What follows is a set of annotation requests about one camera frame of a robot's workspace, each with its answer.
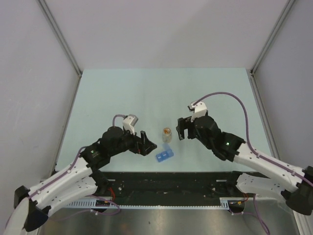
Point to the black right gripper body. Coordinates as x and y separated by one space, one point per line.
203 140

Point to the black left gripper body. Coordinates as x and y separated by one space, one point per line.
129 142

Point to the clear glass pill bottle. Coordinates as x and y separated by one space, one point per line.
167 135

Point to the blue plastic pill organizer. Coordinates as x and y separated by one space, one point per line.
165 154

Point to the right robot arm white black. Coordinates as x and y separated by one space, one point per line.
280 180

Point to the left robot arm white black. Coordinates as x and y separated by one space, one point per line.
80 178

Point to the grey aluminium corner profile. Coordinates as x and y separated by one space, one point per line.
273 34

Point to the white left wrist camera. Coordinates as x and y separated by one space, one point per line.
129 123

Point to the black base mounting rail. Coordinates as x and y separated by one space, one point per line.
169 188

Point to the white slotted cable duct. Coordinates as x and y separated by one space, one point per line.
101 204

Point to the left aluminium frame profile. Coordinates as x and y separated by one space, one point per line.
59 35

